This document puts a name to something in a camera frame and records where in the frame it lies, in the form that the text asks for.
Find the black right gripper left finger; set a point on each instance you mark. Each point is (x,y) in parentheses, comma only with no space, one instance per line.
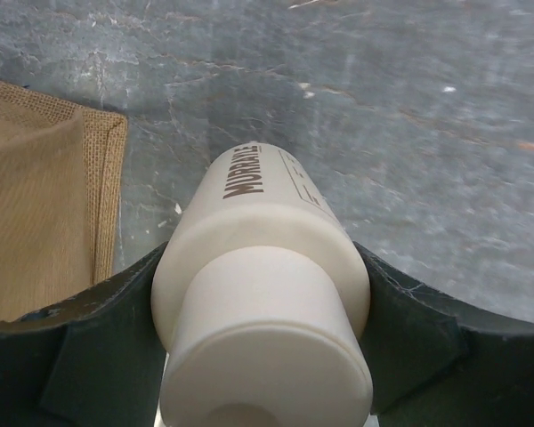
(92,360)

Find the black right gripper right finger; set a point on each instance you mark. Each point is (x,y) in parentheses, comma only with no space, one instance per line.
(438,361)

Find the cream bottle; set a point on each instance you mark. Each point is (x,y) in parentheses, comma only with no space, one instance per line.
(260,299)

